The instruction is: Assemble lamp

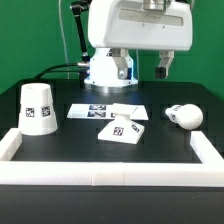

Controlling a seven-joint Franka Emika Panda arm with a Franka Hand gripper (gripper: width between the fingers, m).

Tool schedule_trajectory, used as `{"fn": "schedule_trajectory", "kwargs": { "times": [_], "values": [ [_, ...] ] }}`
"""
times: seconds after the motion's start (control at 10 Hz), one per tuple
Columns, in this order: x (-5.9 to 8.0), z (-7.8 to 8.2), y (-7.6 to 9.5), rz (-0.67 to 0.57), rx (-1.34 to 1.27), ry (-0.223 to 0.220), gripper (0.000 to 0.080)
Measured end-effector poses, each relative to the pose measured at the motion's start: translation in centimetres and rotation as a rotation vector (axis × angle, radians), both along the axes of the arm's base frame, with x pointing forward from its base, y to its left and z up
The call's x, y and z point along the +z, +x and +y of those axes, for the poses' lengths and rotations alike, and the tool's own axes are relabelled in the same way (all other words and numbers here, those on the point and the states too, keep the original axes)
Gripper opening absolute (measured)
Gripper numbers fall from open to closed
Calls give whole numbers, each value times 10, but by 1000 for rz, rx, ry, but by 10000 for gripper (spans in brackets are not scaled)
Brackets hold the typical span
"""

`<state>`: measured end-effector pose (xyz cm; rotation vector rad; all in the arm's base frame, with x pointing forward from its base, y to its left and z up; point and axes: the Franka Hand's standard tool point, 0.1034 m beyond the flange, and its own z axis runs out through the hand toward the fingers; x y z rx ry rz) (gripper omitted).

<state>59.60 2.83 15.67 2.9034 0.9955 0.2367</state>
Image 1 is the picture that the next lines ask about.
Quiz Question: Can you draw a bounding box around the white lamp base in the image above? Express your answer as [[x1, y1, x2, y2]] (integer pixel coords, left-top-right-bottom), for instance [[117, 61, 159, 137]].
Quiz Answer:
[[98, 103, 145, 144]]

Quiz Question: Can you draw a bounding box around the white cable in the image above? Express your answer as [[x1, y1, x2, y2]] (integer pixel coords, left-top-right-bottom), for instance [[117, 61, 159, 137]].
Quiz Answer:
[[57, 0, 71, 80]]

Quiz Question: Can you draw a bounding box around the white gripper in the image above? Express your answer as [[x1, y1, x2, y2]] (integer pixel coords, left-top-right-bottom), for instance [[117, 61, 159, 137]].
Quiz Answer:
[[88, 0, 193, 80]]

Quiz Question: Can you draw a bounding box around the white lamp bulb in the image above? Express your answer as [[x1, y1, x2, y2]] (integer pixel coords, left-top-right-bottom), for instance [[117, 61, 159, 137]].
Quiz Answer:
[[165, 104, 203, 130]]

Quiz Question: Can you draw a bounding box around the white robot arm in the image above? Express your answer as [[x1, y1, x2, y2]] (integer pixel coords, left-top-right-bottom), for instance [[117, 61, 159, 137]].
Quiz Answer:
[[84, 0, 193, 93]]

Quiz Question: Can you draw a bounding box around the white U-shaped fence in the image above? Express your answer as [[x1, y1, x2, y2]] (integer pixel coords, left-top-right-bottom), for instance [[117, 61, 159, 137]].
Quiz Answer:
[[0, 128, 224, 187]]

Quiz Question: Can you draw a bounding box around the black cable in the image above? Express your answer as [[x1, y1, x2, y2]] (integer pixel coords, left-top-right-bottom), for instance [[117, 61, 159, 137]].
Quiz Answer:
[[34, 61, 91, 80]]

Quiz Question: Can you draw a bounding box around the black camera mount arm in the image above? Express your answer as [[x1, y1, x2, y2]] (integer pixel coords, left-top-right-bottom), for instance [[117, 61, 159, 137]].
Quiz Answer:
[[70, 0, 90, 62]]

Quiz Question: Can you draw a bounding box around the white marker sheet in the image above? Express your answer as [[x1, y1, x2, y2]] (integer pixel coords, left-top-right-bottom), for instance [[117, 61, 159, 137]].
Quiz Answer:
[[67, 103, 148, 120]]

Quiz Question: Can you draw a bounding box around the white lamp shade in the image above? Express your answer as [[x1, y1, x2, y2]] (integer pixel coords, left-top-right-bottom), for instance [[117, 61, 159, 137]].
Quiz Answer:
[[18, 83, 58, 136]]

